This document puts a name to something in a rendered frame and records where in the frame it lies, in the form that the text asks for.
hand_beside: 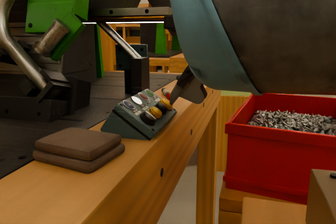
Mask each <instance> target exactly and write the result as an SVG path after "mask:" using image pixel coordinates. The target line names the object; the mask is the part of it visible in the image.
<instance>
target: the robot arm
mask: <svg viewBox="0 0 336 224"><path fill-rule="evenodd" d="M170 5H171V11H172V14H171V15H166V16H164V22H163V27H164V28H165V29H166V30H170V31H171V32H173V33H176V34H177V38H178V41H179V44H180V47H181V50H182V53H183V55H184V58H185V60H186V62H187V64H188V66H187V67H186V68H185V70H184V71H183V73H182V75H181V76H180V78H179V79H178V81H177V83H176V85H175V86H174V88H173V90H172V91H171V93H170V100H169V103H170V104H171V105H173V104H174V103H175V101H176V100H177V99H178V98H179V97H181V98H183V99H186V100H188V101H190V102H192V103H195V104H201V103H202V102H203V101H204V99H205V98H206V97H207V95H208V93H207V91H206V89H205V87H204V85H205V86H207V87H209V88H211V89H214V90H222V91H236V92H249V93H252V94H253V95H255V96H262V95H263V93H270V94H301V95H333V96H336V0H170Z"/></svg>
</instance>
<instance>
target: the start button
mask: <svg viewBox="0 0 336 224"><path fill-rule="evenodd" d="M160 103H163V104H164V105H165V106H166V107H167V109H169V110H171V109H172V108H173V105H171V104H170V101H169V100H167V99H165V98H162V99H161V100H160Z"/></svg>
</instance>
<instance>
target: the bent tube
mask: <svg viewBox="0 0 336 224"><path fill-rule="evenodd" d="M15 1H16V0H0V45H1V46H2V48H3V49H4V50H5V51H6V52H7V53H8V55H9V56H10V57H11V58H12V59H13V60H14V61H15V63H16V64H17V65H18V66H19V67H20V68H21V70H22V71H23V72H24V73H25V74H26V75H27V76H28V78H29V79H30V80H31V81H32V82H33V83H34V85H35V86H36V87H37V88H38V89H39V90H40V91H42V90H43V88H44V87H45V86H46V85H47V84H48V81H47V80H46V79H45V78H44V77H43V76H42V75H41V74H40V71H41V68H40V67H39V66H38V65H37V64H36V63H35V62H34V60H33V59H32V58H31V57H30V56H29V55H28V54H27V53H26V51H25V50H24V49H23V48H22V47H21V46H20V45H19V44H18V42H17V41H16V40H15V39H14V38H13V36H12V34H11V32H10V28H9V15H10V11H11V8H12V6H13V4H14V2H15Z"/></svg>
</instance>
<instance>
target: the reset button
mask: <svg viewBox="0 0 336 224"><path fill-rule="evenodd" d="M149 112H151V113H152V114H154V115H155V117H156V118H160V117H161V116H162V112H161V110H160V109H158V108H157V107H155V106H152V107H151V108H150V109H149Z"/></svg>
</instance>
